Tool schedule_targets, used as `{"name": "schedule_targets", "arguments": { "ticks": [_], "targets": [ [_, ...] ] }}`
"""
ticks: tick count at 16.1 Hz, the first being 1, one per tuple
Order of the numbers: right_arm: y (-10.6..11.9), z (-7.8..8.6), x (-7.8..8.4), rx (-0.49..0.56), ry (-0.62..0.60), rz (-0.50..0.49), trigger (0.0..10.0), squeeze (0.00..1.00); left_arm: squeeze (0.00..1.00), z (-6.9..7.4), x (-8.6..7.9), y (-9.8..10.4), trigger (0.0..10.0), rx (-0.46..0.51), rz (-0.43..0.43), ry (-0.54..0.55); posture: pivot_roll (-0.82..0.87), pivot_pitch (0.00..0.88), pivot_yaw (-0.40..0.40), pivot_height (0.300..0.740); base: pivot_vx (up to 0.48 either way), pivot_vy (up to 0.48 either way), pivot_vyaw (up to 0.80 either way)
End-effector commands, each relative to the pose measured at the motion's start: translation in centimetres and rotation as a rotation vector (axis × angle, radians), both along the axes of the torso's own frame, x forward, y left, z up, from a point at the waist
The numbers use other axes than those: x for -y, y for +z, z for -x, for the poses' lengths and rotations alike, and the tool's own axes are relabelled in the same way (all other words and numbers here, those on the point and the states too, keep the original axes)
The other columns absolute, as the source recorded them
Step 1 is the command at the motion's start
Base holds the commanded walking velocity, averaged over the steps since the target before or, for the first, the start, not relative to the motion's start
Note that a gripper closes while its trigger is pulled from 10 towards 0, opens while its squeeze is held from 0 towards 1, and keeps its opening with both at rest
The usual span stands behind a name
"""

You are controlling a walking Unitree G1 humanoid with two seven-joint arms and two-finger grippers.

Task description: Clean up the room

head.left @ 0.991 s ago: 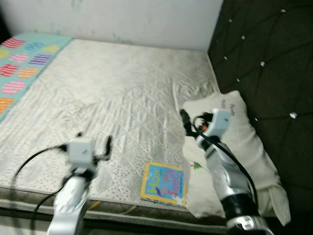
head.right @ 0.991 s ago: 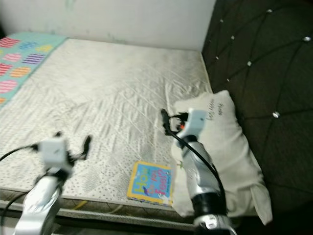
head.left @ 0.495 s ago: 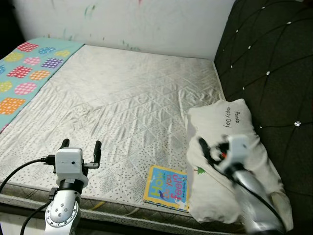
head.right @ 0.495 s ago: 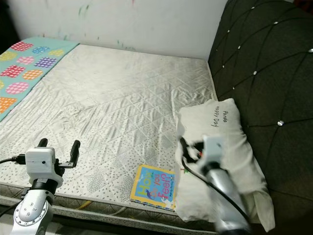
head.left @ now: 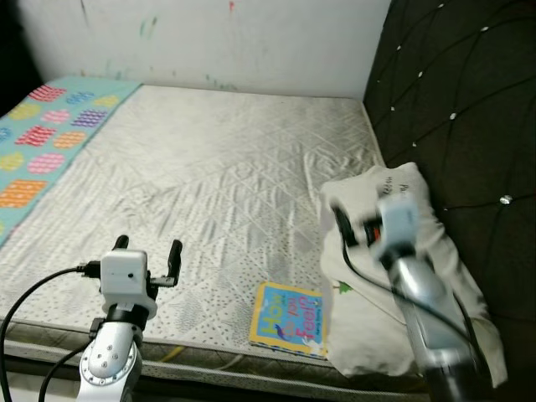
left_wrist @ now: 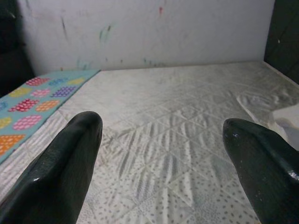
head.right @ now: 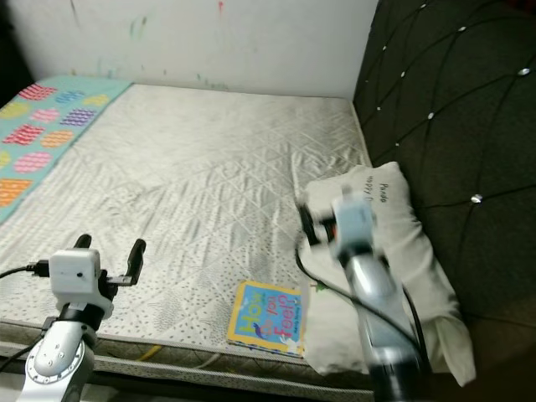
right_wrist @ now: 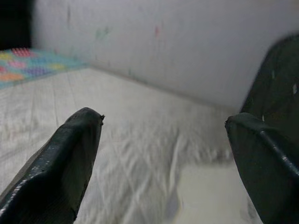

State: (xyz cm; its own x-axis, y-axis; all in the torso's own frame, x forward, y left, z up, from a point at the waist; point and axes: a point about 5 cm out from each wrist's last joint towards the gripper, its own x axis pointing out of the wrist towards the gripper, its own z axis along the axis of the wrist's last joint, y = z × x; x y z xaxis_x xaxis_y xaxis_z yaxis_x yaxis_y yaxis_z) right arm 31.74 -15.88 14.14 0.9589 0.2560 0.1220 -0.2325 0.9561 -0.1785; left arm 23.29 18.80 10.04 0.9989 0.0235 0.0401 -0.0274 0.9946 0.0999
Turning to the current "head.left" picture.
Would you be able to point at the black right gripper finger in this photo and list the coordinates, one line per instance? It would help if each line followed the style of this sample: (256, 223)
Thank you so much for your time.
(345, 224)

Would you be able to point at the white pillow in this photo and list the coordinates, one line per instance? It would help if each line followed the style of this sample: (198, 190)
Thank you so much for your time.
(368, 327)

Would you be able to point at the colourful children's board book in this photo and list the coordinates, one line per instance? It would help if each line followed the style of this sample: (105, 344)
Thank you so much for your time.
(289, 318)

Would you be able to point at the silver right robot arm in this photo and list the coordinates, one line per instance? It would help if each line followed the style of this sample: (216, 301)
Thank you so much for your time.
(435, 327)

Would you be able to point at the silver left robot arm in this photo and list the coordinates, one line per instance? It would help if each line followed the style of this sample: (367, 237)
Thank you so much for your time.
(113, 356)

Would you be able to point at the grey quilted mattress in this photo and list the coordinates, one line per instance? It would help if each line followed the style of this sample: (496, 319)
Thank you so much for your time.
(209, 184)

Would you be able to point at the black tufted headboard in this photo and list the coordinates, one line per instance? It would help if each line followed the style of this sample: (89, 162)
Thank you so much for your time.
(469, 100)

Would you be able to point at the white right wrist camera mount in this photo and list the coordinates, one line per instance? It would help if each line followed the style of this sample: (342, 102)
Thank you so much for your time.
(395, 226)

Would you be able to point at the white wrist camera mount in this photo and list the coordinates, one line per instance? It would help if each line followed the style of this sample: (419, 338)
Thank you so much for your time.
(395, 226)
(126, 275)

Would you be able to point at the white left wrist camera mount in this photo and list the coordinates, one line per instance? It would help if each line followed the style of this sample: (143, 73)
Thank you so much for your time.
(126, 275)

